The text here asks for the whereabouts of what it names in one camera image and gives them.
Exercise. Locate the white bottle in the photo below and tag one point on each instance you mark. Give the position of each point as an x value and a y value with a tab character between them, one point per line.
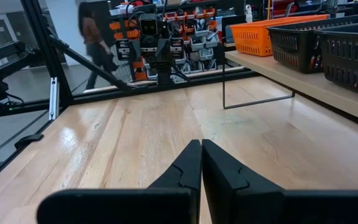
249	14

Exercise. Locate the parts bin rack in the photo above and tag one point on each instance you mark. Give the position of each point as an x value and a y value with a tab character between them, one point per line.
194	43

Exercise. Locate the orange plastic basket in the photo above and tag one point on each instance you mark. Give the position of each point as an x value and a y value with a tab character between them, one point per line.
253	37

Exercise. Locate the black table edge clamp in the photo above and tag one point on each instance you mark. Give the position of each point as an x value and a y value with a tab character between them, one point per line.
28	140

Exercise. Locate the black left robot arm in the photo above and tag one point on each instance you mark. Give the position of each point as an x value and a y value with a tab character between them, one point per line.
165	73

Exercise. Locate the black plastic basket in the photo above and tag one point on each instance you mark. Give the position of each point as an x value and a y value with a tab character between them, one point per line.
353	56
294	46

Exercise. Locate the wooden riser shelf black legs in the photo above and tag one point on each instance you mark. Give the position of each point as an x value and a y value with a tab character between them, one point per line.
322	84

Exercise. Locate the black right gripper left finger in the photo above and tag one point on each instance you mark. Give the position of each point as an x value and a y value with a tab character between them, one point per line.
185	174

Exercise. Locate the person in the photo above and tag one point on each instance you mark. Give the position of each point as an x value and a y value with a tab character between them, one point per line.
93	46

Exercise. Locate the silver aluminium bracket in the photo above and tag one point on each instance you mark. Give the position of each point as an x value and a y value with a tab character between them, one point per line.
54	98

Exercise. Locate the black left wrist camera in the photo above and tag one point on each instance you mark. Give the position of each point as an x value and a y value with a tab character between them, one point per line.
149	27

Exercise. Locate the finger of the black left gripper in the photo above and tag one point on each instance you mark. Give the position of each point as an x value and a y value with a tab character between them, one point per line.
167	53
159	53

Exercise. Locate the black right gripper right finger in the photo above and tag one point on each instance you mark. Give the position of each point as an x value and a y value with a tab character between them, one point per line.
228	183

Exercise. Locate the grey-blue case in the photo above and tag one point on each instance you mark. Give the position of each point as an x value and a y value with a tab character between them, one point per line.
230	34

